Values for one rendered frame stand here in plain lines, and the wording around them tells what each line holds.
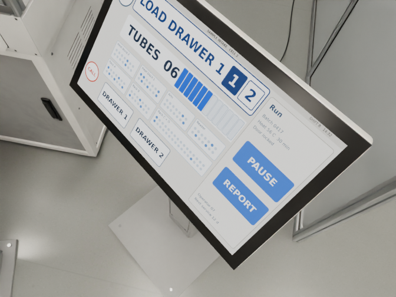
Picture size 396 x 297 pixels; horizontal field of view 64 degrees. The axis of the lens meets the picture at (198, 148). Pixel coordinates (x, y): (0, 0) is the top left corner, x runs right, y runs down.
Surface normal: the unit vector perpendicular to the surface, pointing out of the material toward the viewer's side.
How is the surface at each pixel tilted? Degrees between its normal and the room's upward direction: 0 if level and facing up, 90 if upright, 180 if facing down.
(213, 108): 50
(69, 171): 0
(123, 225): 3
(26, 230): 0
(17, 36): 90
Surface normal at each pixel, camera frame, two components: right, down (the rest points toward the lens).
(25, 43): -0.17, 0.88
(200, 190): -0.52, 0.18
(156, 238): 0.04, -0.40
